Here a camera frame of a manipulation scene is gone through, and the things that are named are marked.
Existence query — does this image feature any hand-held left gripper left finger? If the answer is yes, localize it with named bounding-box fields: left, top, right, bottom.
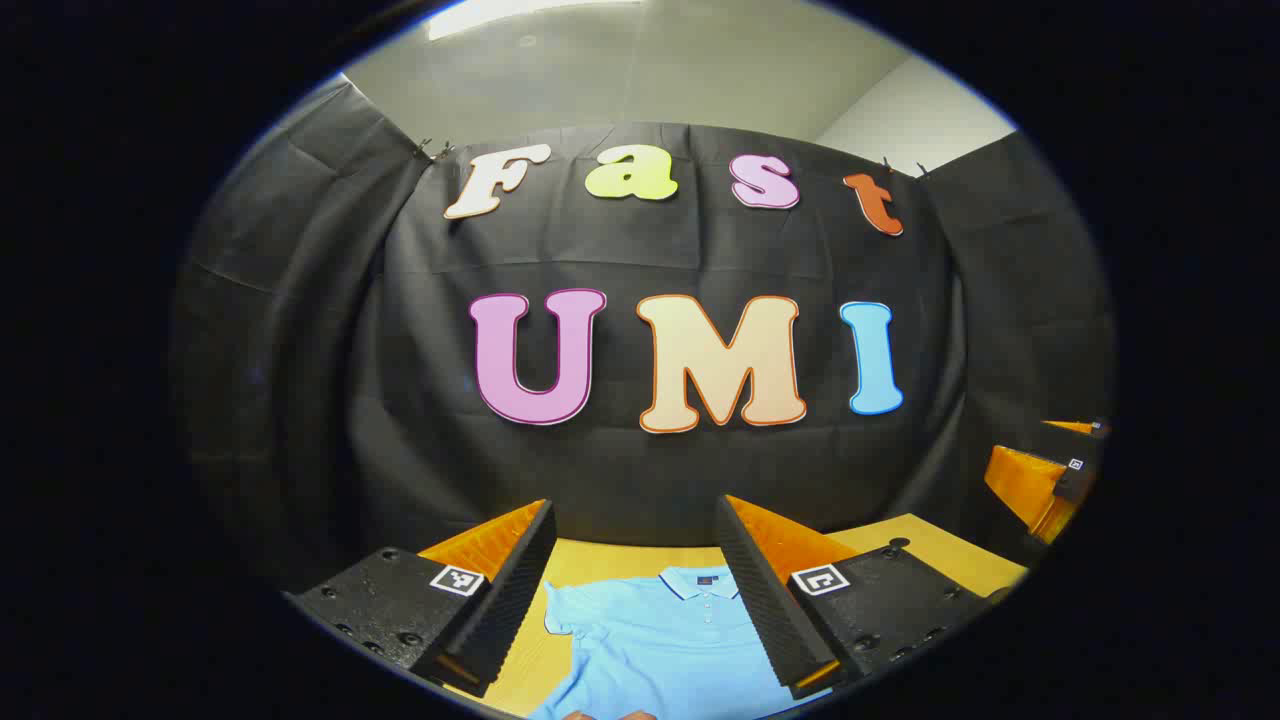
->
left=285, top=498, right=558, bottom=699

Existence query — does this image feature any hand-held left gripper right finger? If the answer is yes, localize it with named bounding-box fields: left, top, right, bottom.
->
left=714, top=493, right=1002, bottom=701

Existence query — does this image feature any light blue polo T-shirt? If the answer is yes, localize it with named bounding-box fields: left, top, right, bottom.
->
left=528, top=565, right=831, bottom=720

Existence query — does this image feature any black backdrop cloth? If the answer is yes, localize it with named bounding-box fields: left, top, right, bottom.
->
left=170, top=80, right=1116, bottom=601

